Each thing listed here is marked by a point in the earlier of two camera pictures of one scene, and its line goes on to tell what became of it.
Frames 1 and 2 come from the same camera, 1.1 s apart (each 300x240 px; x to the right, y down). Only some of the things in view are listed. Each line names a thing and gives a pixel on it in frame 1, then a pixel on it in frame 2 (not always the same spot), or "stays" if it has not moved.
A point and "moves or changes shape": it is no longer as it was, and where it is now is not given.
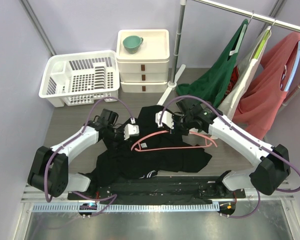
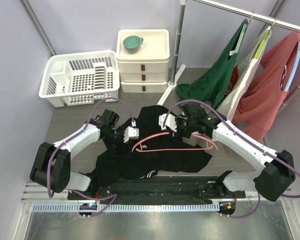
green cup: (132, 43) stays
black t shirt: (143, 149) stays
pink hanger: (154, 149) moves or changes shape
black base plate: (157, 190) stays
